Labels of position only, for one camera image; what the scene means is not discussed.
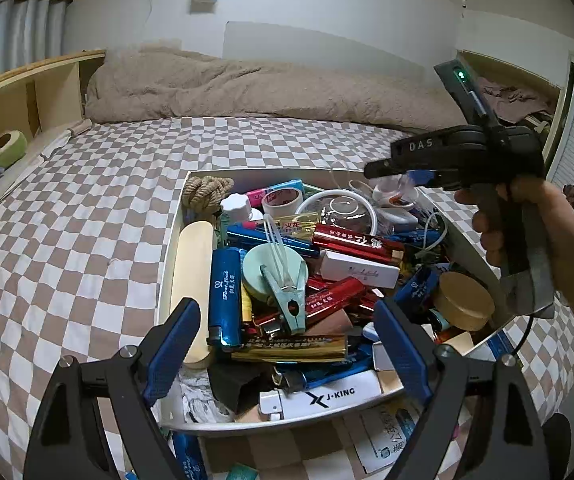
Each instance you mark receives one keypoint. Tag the white tape roll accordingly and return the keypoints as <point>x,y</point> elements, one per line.
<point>282,202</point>

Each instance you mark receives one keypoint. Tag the white and blue sachet packet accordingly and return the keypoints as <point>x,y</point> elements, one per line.
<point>379,434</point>

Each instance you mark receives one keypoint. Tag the blue screwdriver pen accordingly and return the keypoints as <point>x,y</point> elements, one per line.
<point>499,344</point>

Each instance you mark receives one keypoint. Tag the teal lighter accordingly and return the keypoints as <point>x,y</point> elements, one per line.
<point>242,472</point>

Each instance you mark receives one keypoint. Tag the green avocado plush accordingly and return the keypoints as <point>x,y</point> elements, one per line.
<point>13,146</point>

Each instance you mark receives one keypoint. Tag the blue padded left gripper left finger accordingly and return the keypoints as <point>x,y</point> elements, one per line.
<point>67,440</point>

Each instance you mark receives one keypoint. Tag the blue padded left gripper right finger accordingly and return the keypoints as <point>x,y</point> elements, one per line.
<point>505,439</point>

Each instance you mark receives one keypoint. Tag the blue lighter in box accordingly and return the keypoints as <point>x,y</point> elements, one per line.
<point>224,311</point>

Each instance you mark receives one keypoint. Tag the checkered bed sheet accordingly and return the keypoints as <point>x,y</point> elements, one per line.
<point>82,245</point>

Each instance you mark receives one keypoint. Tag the green clothespin with white loop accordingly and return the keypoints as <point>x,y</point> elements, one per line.
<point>287,285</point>

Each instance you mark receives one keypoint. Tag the wall closet with clothes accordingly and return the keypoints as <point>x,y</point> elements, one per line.
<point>520,97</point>

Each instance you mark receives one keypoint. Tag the cream oblong case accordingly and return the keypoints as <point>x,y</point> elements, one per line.
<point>192,284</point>

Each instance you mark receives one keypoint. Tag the grey curtain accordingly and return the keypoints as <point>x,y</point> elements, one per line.
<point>30,31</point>

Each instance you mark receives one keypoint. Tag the white cardboard shoe box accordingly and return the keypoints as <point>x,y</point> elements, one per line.
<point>462,246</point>

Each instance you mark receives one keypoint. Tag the round wooden lid box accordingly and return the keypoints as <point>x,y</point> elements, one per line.
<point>463,302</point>

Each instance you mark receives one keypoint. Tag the white J-King box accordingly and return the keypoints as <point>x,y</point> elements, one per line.
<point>327,397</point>

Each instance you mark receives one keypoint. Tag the person's right hand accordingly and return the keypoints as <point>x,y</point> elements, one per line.
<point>558,218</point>

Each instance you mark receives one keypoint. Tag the wooden headboard shelf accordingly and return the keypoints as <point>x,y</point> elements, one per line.
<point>45,101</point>

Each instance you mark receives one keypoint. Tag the red metallic lighter box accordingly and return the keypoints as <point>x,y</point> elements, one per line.
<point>358,245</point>

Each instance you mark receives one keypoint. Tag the knotted rope ball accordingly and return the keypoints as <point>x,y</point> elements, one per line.
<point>203,195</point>

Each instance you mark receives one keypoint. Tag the beige duvet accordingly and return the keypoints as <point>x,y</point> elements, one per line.
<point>155,81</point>

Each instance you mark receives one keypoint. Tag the dark blue lighter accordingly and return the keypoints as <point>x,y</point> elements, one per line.
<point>188,455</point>

